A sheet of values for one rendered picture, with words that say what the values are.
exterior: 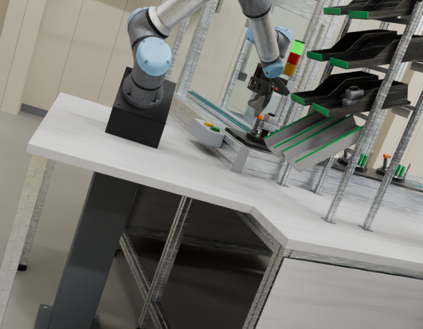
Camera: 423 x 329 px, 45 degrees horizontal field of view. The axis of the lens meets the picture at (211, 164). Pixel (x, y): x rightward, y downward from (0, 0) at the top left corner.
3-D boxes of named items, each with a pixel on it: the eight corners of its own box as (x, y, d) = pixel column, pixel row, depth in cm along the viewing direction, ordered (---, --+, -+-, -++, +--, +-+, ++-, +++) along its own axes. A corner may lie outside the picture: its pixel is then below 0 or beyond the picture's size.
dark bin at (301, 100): (303, 106, 179) (303, 85, 176) (290, 99, 191) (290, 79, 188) (378, 96, 183) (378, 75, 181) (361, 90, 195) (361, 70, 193)
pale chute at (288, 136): (278, 158, 182) (273, 147, 180) (267, 147, 194) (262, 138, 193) (348, 121, 183) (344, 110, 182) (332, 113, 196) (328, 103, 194)
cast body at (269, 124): (262, 128, 211) (267, 113, 210) (257, 126, 215) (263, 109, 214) (279, 134, 215) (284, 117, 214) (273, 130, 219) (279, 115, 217)
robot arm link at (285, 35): (270, 23, 202) (284, 29, 208) (260, 50, 205) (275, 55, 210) (283, 27, 196) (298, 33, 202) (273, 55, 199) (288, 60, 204)
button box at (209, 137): (205, 145, 205) (210, 130, 203) (188, 130, 223) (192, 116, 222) (220, 149, 208) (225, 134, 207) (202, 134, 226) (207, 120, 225)
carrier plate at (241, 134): (247, 148, 201) (249, 143, 200) (224, 130, 222) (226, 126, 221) (296, 161, 211) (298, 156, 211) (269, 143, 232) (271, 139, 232)
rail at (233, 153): (231, 170, 196) (241, 144, 193) (166, 111, 273) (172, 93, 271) (243, 173, 198) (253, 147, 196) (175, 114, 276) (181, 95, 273)
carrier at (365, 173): (344, 174, 223) (356, 147, 220) (315, 156, 244) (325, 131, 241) (385, 185, 233) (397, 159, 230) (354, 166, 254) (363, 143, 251)
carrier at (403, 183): (386, 185, 233) (397, 159, 231) (354, 167, 254) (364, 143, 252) (423, 194, 244) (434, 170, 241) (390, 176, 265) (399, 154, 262)
